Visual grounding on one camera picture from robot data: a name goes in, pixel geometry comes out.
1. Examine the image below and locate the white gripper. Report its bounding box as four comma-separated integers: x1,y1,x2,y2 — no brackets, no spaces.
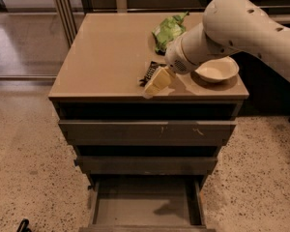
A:
142,36,198,99

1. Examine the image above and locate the black rxbar chocolate wrapper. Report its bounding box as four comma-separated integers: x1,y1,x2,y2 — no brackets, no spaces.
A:
139,61,165,87

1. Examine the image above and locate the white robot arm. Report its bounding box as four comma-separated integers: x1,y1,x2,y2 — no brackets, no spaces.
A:
143,0,290,98

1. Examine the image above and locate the grey drawer cabinet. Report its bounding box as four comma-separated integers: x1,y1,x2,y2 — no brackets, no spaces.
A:
47,12,250,232

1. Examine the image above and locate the grey top drawer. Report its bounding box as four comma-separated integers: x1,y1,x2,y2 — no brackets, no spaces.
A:
59,120,236,146

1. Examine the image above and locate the grey middle drawer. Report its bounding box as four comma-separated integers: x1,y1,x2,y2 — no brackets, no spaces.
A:
75,156,218,175

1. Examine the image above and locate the grey open bottom drawer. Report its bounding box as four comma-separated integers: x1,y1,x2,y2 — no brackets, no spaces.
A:
78,176,216,232

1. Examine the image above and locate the green crumpled chip bag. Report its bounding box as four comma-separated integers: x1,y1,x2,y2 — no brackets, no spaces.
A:
152,12,189,55

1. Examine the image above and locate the white paper bowl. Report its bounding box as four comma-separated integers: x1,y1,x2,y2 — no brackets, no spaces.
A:
195,57,239,83

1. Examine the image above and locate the black object on floor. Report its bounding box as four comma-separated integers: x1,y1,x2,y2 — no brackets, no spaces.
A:
16,218,32,232

